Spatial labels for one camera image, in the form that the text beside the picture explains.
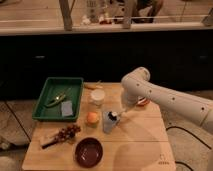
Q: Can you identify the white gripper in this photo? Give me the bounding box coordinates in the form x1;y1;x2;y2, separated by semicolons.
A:
121;91;138;113

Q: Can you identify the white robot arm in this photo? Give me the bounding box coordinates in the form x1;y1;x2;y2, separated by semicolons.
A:
121;67;213;134

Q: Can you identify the white paper cup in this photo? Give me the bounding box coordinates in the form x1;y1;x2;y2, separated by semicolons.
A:
90;89;105;106

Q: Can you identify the wooden item behind cup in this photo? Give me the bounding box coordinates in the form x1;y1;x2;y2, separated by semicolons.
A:
84;81;103;90

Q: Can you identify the orange fruit in cup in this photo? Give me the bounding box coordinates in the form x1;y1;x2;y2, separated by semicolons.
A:
86;112;99;127

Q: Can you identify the grey folded cloth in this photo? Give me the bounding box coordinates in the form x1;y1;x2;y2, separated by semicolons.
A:
102;111;120;134

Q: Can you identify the grey sponge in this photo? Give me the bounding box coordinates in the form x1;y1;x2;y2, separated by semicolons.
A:
61;101;73;117

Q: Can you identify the green plastic tray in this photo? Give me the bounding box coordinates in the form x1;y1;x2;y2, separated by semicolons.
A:
32;77;83;122

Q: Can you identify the bunch of red grapes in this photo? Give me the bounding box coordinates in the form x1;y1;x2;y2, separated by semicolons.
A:
55;124;81;142

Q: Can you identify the dark red bowl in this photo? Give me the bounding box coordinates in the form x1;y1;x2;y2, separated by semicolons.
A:
75;137;103;168

